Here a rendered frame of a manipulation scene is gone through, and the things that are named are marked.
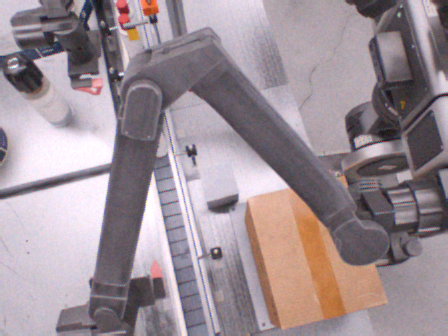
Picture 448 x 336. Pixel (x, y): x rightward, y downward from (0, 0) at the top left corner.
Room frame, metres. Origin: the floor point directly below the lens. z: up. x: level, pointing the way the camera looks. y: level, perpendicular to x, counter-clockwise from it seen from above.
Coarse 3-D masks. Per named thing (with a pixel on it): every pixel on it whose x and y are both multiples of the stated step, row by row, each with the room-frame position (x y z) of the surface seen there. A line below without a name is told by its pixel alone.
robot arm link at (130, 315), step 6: (126, 306) 0.01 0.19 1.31; (132, 306) 0.01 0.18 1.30; (126, 312) 0.00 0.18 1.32; (132, 312) 0.00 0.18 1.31; (126, 318) -0.01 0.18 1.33; (132, 318) -0.01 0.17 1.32; (126, 324) -0.02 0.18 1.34; (132, 324) -0.02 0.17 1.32; (90, 330) -0.03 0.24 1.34; (96, 330) -0.03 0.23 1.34; (120, 330) -0.03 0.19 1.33; (126, 330) -0.03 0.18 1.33; (132, 330) -0.03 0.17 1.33
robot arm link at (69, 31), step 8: (72, 16) 0.55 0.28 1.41; (48, 24) 0.53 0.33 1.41; (56, 24) 0.53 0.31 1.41; (64, 24) 0.53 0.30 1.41; (72, 24) 0.53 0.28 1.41; (80, 24) 0.54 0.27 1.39; (48, 32) 0.53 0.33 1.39; (56, 32) 0.52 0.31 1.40; (64, 32) 0.52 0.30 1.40; (72, 32) 0.52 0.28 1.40; (80, 32) 0.53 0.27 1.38; (48, 40) 0.52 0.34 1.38; (64, 40) 0.51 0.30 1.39; (72, 40) 0.51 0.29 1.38; (80, 40) 0.52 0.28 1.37; (72, 48) 0.51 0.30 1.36
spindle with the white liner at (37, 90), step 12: (12, 60) 0.61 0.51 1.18; (24, 60) 0.61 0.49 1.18; (12, 72) 0.57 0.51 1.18; (24, 72) 0.58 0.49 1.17; (36, 72) 0.60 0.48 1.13; (12, 84) 0.57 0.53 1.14; (24, 84) 0.56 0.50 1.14; (36, 84) 0.58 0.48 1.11; (48, 84) 0.60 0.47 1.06; (24, 96) 0.57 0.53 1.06; (36, 96) 0.57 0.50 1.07; (48, 96) 0.58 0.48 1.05; (60, 96) 0.61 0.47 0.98; (36, 108) 0.56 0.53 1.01; (48, 108) 0.56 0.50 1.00; (60, 108) 0.58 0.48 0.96; (48, 120) 0.56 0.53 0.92; (60, 120) 0.56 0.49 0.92
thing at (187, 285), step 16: (144, 48) 0.83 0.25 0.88; (160, 160) 0.43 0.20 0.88; (160, 176) 0.38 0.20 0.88; (160, 192) 0.33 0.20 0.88; (176, 192) 0.33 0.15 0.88; (176, 208) 0.28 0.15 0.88; (176, 224) 0.23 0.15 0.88; (176, 240) 0.19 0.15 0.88; (176, 256) 0.14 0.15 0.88; (176, 272) 0.10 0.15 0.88; (192, 272) 0.10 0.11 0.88; (192, 288) 0.05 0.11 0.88; (192, 304) 0.01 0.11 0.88; (208, 304) 0.01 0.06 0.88; (192, 320) -0.03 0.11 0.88
